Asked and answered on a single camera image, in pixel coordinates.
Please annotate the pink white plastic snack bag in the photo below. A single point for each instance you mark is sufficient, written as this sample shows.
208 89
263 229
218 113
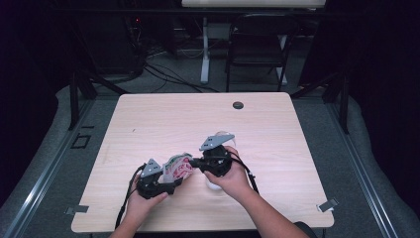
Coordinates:
178 167

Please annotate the person's right hand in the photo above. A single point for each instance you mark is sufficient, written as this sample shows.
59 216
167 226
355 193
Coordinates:
234 180

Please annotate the black metal crossbar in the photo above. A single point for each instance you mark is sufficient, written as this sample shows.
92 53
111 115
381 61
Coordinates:
132 11

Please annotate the round dark table grommet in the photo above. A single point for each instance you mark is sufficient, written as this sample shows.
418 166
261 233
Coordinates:
238 105

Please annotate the person's left hand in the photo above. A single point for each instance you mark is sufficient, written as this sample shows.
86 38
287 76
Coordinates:
140 208

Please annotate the white desk with white legs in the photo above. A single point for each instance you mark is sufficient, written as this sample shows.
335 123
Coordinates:
251 3

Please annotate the aluminium floor rail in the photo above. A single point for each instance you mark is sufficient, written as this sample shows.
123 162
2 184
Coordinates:
49 165
360 168

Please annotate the black tape square outline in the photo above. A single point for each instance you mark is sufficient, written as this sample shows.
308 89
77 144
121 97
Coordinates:
73 145

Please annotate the grey box under desk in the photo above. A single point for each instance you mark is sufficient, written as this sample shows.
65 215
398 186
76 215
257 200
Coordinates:
218 31

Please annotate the black metal stand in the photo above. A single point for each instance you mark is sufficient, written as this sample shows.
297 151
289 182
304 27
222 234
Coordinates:
344 105
74 99

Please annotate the black equipment cabinet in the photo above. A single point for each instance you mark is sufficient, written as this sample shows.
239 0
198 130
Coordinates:
109 46

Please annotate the short black tape strip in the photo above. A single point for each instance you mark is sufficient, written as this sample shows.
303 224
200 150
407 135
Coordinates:
87 127

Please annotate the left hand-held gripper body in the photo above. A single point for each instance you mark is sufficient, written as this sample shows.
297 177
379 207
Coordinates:
150 185

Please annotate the grey tape piece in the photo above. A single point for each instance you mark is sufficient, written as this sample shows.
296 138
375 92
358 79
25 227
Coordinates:
77 209
328 205

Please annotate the clear plastic cup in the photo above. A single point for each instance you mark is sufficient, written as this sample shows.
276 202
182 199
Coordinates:
213 185

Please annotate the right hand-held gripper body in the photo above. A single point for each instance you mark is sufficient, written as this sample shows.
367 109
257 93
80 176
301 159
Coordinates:
216 162

